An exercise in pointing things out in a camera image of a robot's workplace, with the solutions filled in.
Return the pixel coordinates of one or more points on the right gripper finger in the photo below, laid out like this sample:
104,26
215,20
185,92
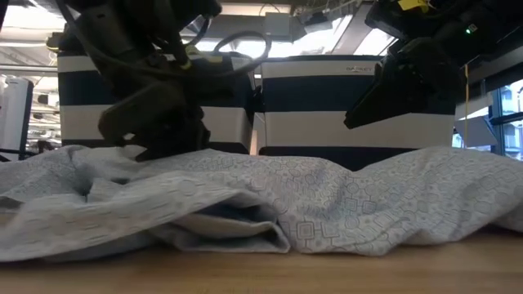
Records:
408,106

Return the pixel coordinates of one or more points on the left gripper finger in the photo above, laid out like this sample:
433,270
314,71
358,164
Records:
143,114
184,141

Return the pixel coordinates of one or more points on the light blue patterned shirt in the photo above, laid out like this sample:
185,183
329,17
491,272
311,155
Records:
327,196

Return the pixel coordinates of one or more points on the navy white striped storage basket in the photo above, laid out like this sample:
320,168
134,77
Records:
229,122
310,94

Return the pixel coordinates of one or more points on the ceiling light panel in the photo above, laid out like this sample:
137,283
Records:
374,43
28,18

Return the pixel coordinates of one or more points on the white cylindrical appliance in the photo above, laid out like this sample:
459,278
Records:
16,114

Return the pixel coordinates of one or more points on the grey ceiling box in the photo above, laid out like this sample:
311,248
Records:
277,24

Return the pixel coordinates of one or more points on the window with dark frame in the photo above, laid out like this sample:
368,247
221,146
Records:
510,122

